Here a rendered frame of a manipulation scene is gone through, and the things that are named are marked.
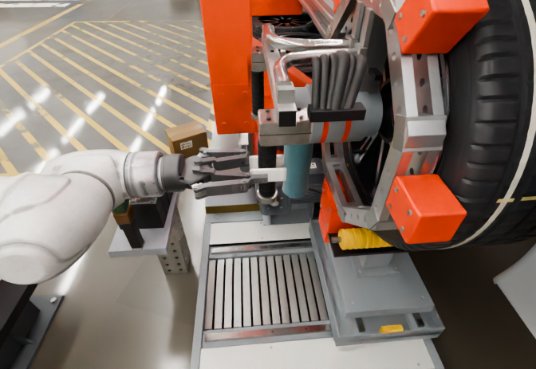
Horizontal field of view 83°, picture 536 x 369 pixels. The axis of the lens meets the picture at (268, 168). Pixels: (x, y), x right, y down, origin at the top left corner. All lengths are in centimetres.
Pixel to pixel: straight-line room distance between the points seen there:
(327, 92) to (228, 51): 66
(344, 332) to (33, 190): 98
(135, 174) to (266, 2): 261
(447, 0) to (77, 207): 56
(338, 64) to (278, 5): 257
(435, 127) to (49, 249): 55
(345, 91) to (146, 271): 124
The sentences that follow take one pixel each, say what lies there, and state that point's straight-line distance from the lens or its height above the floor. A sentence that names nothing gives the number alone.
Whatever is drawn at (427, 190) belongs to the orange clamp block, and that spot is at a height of 89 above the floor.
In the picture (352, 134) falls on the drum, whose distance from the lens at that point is 72.
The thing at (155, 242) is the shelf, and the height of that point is 45.
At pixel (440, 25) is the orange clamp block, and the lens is 50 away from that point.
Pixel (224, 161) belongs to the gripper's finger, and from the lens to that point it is 61.
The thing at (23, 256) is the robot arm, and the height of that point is 90.
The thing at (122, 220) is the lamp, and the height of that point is 59.
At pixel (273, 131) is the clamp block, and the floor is 93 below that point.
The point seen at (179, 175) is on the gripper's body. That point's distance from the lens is 59.
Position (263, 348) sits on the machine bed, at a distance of 121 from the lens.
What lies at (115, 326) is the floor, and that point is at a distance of 144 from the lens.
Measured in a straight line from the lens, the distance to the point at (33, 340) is 153.
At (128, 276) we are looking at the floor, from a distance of 153.
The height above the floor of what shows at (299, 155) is 67.
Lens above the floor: 122
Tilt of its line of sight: 40 degrees down
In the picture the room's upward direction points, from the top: straight up
